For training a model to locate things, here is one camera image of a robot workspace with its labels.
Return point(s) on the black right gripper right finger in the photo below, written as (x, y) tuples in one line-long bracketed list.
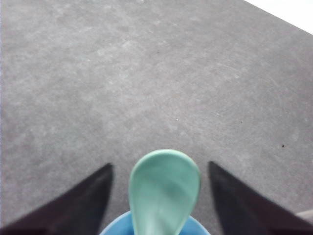
[(243, 211)]

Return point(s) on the mint green plastic spoon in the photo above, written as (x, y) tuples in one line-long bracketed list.
[(164, 187)]

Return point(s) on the light blue plastic cup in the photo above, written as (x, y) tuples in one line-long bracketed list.
[(123, 225)]

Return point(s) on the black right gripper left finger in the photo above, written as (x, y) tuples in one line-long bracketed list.
[(79, 211)]

